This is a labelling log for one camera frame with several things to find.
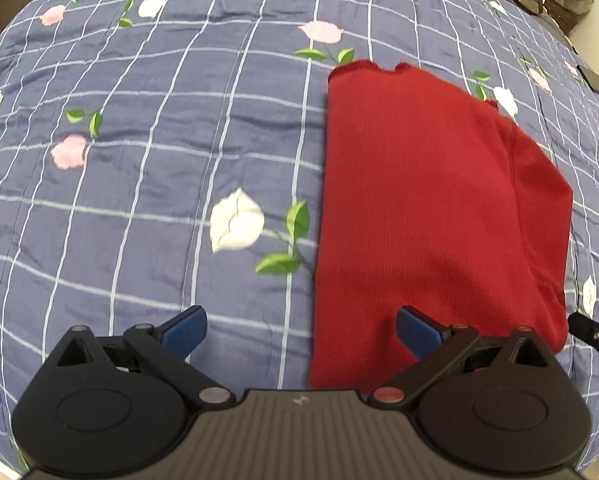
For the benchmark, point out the black smartphone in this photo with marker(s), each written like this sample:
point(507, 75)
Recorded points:
point(591, 77)

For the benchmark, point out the red long sleeve sweater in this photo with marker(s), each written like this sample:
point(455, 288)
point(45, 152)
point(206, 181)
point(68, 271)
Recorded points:
point(435, 200)

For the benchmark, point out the blue checkered floral quilt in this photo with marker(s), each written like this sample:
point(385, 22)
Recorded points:
point(160, 153)

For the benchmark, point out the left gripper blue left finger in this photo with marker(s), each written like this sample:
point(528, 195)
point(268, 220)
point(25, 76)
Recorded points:
point(162, 351)

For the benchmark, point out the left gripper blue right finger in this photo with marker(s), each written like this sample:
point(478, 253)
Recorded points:
point(440, 351)

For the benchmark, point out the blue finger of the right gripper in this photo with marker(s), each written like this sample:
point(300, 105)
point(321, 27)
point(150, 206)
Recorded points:
point(584, 329)

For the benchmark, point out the wooden nightstand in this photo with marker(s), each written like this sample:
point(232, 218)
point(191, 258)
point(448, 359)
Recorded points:
point(567, 14)

